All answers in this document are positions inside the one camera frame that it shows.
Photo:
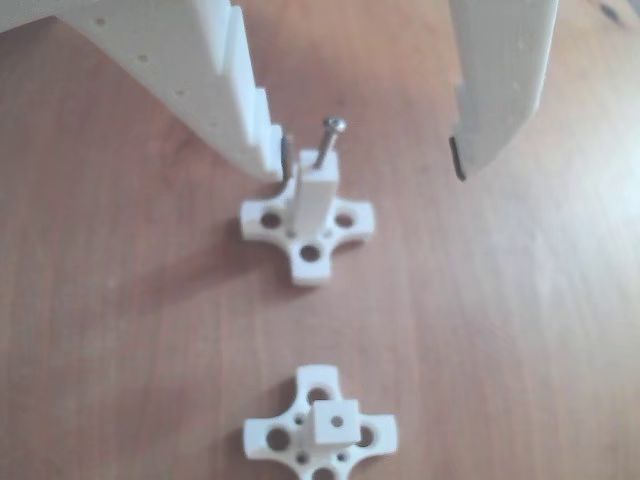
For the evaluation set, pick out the white cross-base post stand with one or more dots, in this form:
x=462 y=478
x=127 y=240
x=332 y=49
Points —
x=315 y=200
x=325 y=430

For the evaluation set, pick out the silver metal screw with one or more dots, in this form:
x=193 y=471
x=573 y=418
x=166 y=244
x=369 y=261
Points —
x=327 y=145

